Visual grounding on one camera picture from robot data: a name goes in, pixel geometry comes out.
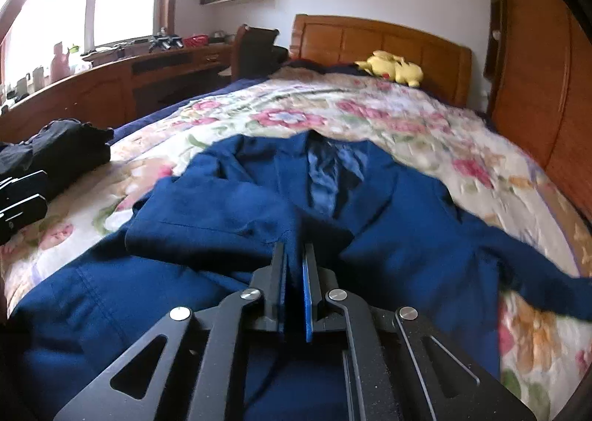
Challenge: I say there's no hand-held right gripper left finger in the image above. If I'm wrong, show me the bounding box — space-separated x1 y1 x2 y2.
53 240 290 421

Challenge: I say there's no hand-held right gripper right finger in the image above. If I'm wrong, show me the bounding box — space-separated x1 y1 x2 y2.
302 243 538 421

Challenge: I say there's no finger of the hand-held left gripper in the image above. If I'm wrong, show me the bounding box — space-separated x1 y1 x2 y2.
0 169 50 213
0 195 48 247

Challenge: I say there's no blue suit jacket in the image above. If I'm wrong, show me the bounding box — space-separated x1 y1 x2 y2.
21 129 592 421

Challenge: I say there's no black folded clothing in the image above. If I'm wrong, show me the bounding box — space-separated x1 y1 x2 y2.
0 119 115 201

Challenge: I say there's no wooden desk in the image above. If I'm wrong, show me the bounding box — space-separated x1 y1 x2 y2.
0 43 234 139

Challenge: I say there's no navy blue bed sheet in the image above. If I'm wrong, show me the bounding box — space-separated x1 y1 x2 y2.
110 74 290 142

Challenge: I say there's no window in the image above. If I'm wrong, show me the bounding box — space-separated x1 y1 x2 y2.
0 0 179 80

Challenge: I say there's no bed with floral cover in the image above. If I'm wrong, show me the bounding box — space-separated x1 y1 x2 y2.
0 67 592 421

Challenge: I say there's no black toy robot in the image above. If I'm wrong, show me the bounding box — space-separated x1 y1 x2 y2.
149 28 184 52

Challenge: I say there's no wooden chair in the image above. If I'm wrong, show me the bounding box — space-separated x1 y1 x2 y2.
230 24 290 82

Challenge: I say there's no yellow plush toy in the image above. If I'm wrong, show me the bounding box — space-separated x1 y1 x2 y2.
354 50 424 88

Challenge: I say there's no wooden bed headboard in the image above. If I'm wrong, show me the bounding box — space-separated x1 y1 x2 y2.
290 14 472 107

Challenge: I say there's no wooden wardrobe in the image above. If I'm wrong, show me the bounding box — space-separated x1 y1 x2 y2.
483 0 592 200

